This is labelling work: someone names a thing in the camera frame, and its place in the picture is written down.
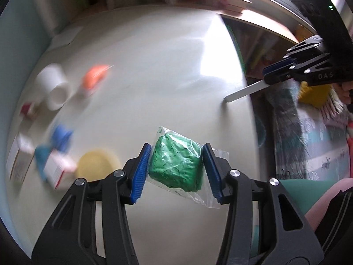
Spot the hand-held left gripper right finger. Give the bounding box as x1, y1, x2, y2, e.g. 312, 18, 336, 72
203, 143, 324, 265

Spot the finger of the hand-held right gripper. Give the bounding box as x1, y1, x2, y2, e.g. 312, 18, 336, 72
262, 52, 340, 87
284, 34, 326, 61

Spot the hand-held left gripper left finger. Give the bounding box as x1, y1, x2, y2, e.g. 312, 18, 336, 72
32, 143, 152, 265

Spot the green clay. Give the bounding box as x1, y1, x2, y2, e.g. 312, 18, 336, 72
147, 126, 230, 209

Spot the white stick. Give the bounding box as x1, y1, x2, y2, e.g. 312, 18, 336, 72
224, 79, 270, 103

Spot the person's right hand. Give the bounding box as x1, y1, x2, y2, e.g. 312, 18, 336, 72
334, 81, 353, 105

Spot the yellow bowl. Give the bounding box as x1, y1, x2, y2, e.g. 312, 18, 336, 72
76, 149, 122, 182

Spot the yellow knitted cloth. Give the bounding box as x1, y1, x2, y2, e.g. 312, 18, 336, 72
299, 81, 332, 109

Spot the grey furry cloth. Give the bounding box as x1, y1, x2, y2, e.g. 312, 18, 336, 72
268, 83, 311, 173

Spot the red and white box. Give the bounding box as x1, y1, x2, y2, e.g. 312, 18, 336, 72
43, 153, 78, 190

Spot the blue wrapper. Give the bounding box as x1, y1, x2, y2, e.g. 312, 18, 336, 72
50, 124, 74, 153

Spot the printed blanket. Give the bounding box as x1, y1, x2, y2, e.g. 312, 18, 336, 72
258, 99, 353, 181

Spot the green cushion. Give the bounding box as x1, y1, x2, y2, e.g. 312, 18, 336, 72
278, 179, 335, 217

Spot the teal packet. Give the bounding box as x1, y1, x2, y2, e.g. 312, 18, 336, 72
34, 144, 56, 182

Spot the orange packet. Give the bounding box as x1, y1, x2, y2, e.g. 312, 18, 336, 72
82, 64, 111, 95

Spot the white paper cup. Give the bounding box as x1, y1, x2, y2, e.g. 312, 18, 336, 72
37, 63, 73, 111

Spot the large white cardboard box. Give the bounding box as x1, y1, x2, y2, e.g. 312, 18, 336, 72
6, 133, 37, 184

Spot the pink cloth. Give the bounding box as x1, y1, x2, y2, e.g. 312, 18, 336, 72
304, 177, 353, 231

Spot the small maroon box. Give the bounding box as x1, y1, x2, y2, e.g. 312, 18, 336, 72
20, 102, 42, 121

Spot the white paper sheet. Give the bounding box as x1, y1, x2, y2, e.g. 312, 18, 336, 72
49, 26, 84, 49

